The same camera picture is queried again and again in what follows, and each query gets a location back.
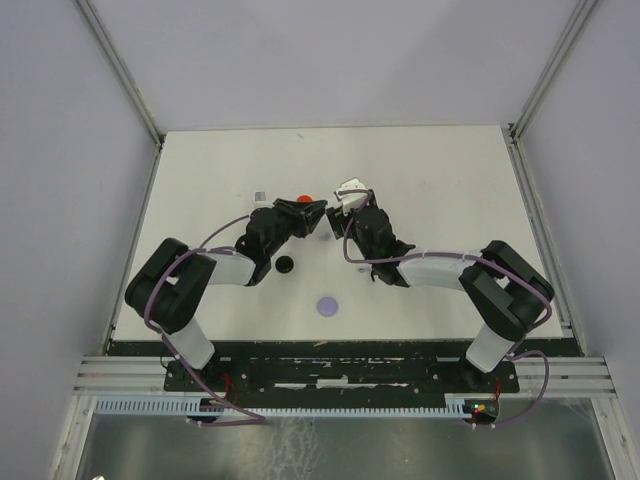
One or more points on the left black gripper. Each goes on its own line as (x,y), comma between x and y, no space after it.
(312,213)

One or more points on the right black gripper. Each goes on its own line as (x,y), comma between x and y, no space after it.
(337,217)

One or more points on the black charging case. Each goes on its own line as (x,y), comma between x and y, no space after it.
(284,264)

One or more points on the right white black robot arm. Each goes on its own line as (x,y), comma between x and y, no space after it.
(510,296)

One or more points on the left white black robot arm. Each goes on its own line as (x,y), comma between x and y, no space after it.
(167,290)

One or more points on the purple charging case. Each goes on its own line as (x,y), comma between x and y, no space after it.
(327,306)

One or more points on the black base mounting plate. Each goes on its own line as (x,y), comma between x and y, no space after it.
(403,373)

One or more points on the controller board with leds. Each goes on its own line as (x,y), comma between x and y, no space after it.
(484,411)

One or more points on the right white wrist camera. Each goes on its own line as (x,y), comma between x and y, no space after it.
(351,195)

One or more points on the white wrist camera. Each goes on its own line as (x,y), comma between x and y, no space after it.
(261,200)
(351,195)

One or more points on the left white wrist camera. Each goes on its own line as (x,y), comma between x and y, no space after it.
(261,200)

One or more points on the white slotted cable duct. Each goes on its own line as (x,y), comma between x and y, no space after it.
(199,407)

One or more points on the aluminium front rail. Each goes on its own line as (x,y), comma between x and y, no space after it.
(143,376)

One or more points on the left aluminium frame post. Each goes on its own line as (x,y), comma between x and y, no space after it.
(124,78)

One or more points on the aluminium frame post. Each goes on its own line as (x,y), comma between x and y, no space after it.
(568,39)
(124,78)

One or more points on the right aluminium frame post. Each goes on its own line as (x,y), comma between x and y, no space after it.
(568,39)

